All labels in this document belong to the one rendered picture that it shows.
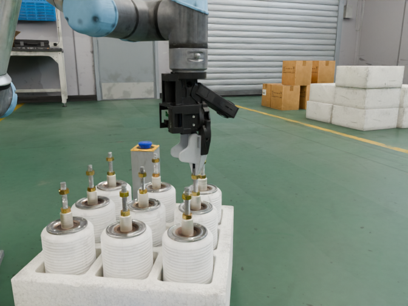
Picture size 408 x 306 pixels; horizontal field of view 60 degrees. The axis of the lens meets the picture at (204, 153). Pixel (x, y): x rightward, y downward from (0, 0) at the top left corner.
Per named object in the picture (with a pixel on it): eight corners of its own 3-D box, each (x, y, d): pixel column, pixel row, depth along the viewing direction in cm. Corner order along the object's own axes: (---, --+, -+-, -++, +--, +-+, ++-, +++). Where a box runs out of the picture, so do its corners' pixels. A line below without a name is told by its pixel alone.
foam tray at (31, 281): (22, 361, 68) (10, 278, 64) (101, 255, 106) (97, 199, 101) (224, 381, 64) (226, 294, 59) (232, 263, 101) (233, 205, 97)
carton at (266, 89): (280, 104, 500) (281, 82, 493) (289, 106, 478) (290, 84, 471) (261, 105, 491) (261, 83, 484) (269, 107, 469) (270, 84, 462)
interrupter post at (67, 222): (74, 228, 68) (73, 212, 67) (62, 231, 67) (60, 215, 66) (73, 223, 70) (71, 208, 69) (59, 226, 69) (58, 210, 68)
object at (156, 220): (172, 284, 80) (170, 210, 76) (129, 294, 77) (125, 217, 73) (161, 263, 89) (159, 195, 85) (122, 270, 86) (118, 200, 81)
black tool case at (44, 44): (14, 48, 479) (13, 40, 477) (48, 49, 498) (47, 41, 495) (14, 47, 450) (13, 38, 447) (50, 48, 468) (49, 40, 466)
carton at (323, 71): (333, 84, 454) (335, 60, 446) (317, 85, 447) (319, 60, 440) (319, 83, 482) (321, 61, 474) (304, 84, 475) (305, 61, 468)
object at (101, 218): (81, 265, 88) (74, 197, 84) (120, 261, 90) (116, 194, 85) (73, 288, 79) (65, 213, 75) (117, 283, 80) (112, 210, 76)
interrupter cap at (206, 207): (217, 214, 75) (217, 210, 75) (183, 218, 73) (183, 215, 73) (206, 201, 82) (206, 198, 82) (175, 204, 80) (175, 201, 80)
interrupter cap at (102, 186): (90, 188, 90) (90, 186, 90) (112, 180, 96) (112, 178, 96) (110, 193, 86) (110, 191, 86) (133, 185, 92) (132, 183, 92)
